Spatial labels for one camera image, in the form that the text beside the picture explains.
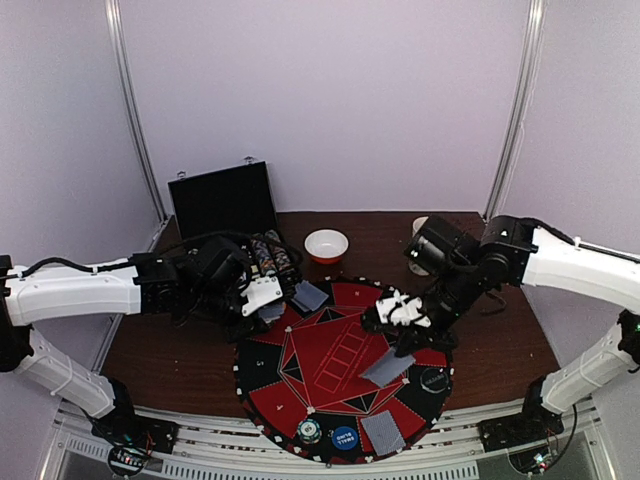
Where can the stack of poker chips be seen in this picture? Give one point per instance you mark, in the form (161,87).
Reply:
(309,431)

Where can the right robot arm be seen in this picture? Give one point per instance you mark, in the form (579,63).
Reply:
(520,252)

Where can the blue backed card deck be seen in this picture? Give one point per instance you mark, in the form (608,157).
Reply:
(269,314)

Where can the round red black poker mat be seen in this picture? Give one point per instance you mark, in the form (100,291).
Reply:
(308,365)

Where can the black poker chip case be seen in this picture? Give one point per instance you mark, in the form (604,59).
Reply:
(237,199)

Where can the blue small blind button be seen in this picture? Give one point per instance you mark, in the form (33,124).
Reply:
(345,438)

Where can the dealt face-down card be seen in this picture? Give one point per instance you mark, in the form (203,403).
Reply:
(383,433)
(308,297)
(387,368)

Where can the left aluminium frame post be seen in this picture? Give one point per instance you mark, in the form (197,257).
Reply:
(116,33)

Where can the aluminium frame post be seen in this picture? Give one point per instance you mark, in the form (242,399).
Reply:
(524,90)
(116,33)

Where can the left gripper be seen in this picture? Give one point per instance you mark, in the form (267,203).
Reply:
(226,328)

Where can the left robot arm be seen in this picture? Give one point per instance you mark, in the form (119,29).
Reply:
(144,283)

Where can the chip row in case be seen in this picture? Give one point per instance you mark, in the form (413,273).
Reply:
(263,258)
(282,259)

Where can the right aluminium frame post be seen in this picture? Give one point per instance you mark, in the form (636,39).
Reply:
(524,90)

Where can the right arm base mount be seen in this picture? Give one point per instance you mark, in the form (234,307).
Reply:
(530,438)

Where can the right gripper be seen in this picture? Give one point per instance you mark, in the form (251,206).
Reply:
(407,334)

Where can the white bowl orange outside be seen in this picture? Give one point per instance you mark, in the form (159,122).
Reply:
(326,246)

